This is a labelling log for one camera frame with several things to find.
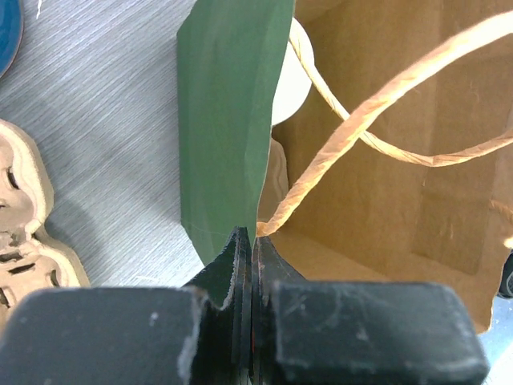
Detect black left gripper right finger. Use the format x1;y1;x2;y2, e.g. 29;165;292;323
252;237;309;384

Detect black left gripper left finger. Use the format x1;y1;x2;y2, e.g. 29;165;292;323
180;227;252;384

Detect green brown paper bag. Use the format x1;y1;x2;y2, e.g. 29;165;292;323
177;1;512;332

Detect blue shell-shaped dish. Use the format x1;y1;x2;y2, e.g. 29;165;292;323
0;0;24;76

